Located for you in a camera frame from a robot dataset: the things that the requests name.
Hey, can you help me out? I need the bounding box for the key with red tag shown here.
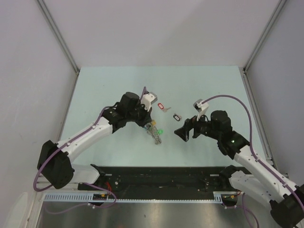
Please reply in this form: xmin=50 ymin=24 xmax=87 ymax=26
xmin=158 ymin=103 xmax=171 ymax=112

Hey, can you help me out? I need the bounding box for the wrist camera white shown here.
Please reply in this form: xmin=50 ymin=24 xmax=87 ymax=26
xmin=141 ymin=92 xmax=158 ymax=111
xmin=193 ymin=99 xmax=209 ymax=121

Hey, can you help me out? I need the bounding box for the key with black tag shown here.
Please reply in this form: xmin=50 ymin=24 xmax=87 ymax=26
xmin=173 ymin=113 xmax=182 ymax=122

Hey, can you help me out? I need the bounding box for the aluminium frame post left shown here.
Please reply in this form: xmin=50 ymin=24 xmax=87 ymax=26
xmin=35 ymin=0 xmax=80 ymax=73

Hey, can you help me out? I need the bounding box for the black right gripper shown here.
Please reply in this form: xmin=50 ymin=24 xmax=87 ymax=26
xmin=174 ymin=110 xmax=220 ymax=142

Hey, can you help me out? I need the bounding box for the slotted cable duct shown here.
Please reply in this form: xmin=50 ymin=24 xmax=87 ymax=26
xmin=44 ymin=191 xmax=238 ymax=203

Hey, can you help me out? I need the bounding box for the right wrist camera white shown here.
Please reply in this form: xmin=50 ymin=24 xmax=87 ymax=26
xmin=193 ymin=99 xmax=209 ymax=121

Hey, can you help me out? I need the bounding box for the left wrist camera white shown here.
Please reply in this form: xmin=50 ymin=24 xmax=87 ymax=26
xmin=141 ymin=92 xmax=158 ymax=111

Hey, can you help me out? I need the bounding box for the aluminium frame post right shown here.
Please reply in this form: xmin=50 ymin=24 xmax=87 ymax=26
xmin=242 ymin=0 xmax=289 ymax=72

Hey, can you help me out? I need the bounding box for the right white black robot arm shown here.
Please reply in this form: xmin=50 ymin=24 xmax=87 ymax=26
xmin=174 ymin=111 xmax=304 ymax=228

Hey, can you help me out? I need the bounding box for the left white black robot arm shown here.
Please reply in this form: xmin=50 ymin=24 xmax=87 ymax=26
xmin=37 ymin=92 xmax=157 ymax=190

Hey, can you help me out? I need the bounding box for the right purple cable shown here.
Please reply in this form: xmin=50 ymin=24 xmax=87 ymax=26
xmin=201 ymin=95 xmax=304 ymax=228

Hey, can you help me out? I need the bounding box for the aluminium frame post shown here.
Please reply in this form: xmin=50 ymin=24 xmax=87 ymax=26
xmin=242 ymin=0 xmax=289 ymax=72
xmin=35 ymin=0 xmax=80 ymax=73

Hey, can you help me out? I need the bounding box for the large keyring with many rings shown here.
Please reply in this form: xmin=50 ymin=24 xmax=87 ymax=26
xmin=144 ymin=120 xmax=163 ymax=145

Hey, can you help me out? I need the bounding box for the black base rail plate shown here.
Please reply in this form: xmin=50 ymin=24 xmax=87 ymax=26
xmin=91 ymin=165 xmax=236 ymax=192

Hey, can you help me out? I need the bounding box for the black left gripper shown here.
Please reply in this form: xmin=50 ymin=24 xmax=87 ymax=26
xmin=126 ymin=101 xmax=152 ymax=128

